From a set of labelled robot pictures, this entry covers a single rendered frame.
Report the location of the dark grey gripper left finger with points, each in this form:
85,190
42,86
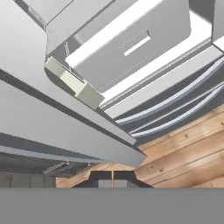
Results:
102,178

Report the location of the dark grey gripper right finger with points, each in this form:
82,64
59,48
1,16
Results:
122,178

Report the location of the white fridge drawer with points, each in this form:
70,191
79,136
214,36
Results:
116,55

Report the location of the grey cupboard run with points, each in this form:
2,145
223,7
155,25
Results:
26,180

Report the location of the pale cream box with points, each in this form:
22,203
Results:
87,94

